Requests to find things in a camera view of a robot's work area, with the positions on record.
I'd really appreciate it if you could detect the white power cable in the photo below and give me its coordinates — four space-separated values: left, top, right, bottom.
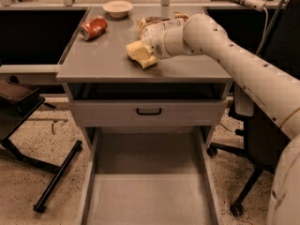
254 7 270 56

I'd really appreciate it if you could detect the white paper bowl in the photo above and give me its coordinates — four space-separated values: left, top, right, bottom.
103 0 133 19

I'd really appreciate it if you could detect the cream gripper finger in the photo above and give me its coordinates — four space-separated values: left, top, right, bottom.
134 46 158 68

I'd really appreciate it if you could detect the closed grey upper drawer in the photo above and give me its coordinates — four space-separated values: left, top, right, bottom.
69 100 227 128

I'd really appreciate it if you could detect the open grey middle drawer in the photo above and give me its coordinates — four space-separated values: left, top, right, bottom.
76 127 224 225

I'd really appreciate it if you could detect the brown chip bag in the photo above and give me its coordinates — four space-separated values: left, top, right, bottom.
136 12 189 41

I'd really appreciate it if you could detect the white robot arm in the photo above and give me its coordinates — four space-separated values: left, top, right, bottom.
142 14 300 225

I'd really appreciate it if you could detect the grey drawer cabinet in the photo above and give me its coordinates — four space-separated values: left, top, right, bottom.
55 5 239 225

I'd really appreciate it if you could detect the yellow sponge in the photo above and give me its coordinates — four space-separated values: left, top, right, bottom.
127 40 148 60

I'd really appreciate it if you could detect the black stand with tray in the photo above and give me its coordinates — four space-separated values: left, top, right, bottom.
0 75 83 214

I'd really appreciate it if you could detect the black office chair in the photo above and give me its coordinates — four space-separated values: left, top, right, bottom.
207 0 300 217

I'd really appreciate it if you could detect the red soda can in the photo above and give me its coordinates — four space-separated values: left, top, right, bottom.
81 15 108 40

